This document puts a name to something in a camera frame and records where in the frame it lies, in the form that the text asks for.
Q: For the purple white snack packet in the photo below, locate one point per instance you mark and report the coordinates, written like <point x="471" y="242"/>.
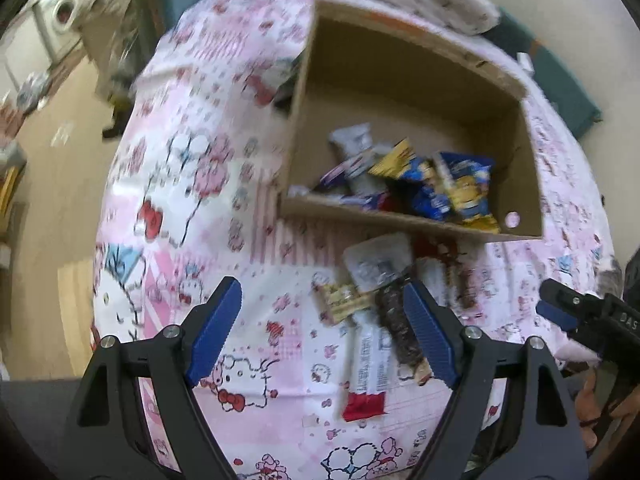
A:
<point x="345" y="170"/>

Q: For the dark blue snack packet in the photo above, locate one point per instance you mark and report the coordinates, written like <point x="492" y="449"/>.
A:
<point x="425" y="197"/>

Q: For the clear plastic bag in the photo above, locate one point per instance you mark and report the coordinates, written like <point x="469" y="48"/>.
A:
<point x="32" y="92"/>

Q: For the blue yellow cartoon snack packet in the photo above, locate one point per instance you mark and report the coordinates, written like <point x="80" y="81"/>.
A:
<point x="470" y="187"/>

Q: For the person's right hand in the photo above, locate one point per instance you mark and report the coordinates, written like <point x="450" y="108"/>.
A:
<point x="590" y="405"/>

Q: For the clear white snack packet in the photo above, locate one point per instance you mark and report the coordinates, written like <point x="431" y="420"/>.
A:
<point x="380" y="260"/>

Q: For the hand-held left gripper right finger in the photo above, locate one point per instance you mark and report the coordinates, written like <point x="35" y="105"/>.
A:
<point x="430" y="337"/>

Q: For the white kitchen cabinet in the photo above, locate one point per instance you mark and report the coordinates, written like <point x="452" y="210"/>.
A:
<point x="20" y="60"/>

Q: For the teal headboard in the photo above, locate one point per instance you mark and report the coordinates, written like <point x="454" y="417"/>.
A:
<point x="555" y="77"/>

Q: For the white grey snack packet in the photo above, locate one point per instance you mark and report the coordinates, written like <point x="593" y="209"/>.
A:
<point x="352" y="140"/>

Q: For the white washing machine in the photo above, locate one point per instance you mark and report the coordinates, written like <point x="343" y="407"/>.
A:
<point x="57" y="17"/>

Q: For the small white object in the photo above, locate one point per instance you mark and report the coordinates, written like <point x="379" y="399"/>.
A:
<point x="524" y="62"/>

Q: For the pink printed bedsheet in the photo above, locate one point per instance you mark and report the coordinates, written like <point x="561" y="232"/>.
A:
<point x="210" y="220"/>

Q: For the dark grey cloth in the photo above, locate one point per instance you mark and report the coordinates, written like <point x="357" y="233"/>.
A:
<point x="40" y="435"/>

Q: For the beige wafer packet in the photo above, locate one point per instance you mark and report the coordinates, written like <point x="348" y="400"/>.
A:
<point x="340" y="297"/>

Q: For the cardboard box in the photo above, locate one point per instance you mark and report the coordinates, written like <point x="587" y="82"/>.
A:
<point x="400" y="110"/>

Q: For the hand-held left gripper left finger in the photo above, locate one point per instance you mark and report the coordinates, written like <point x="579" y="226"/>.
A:
<point x="215" y="332"/>

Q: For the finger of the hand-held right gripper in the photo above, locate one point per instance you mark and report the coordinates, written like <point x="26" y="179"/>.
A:
<point x="557" y="315"/>
<point x="567" y="295"/>

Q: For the white red snack bar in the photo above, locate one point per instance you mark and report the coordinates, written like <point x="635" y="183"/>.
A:
<point x="370" y="360"/>

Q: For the dark chocolate cookie packet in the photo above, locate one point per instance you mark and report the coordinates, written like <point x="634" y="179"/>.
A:
<point x="395" y="325"/>

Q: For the clear brown red snack packet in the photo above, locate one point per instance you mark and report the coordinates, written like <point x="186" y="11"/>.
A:
<point x="450" y="272"/>

